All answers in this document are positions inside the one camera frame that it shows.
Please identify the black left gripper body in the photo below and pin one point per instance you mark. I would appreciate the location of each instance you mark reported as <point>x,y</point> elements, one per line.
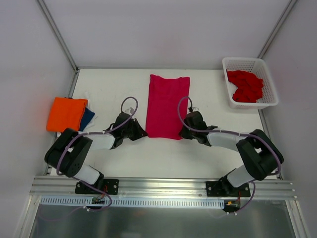
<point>133,128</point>

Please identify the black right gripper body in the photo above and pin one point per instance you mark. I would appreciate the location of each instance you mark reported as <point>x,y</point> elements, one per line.
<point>188,130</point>

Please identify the magenta t shirt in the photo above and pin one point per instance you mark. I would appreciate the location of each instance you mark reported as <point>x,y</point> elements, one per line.
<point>164,117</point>

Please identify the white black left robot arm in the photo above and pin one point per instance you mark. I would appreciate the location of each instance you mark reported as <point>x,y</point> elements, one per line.
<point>68,153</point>

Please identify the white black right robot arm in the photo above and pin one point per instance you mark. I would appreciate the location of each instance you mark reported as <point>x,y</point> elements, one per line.
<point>259,155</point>

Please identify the folded blue t shirt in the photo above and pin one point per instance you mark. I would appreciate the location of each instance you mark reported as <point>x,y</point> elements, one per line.
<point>86,119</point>

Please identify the folded orange t shirt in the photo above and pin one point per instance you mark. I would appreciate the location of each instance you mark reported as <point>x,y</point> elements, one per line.
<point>66,113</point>

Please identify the red t shirt in basket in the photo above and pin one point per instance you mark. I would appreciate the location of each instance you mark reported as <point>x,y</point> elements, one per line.
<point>249,86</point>

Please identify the white plastic basket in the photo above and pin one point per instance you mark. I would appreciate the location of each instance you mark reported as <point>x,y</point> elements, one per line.
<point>260,69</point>

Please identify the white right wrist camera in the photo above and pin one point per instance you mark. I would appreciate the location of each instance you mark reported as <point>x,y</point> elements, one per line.
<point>193,109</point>

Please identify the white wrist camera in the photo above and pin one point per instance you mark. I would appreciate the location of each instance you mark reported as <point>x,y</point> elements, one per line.
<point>129,111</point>
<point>193,109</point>

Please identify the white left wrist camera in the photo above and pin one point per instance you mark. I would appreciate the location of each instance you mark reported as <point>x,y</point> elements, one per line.
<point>129,111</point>

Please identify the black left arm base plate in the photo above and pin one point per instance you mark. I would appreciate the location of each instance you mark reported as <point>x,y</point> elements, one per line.
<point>110,186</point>

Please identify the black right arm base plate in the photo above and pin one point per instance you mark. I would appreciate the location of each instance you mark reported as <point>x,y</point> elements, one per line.
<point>225,189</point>

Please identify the aluminium mounting rail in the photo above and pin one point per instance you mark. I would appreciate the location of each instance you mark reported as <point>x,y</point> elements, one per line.
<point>268,189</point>

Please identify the white slotted cable duct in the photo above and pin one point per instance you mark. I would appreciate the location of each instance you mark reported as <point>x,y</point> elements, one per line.
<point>133,202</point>

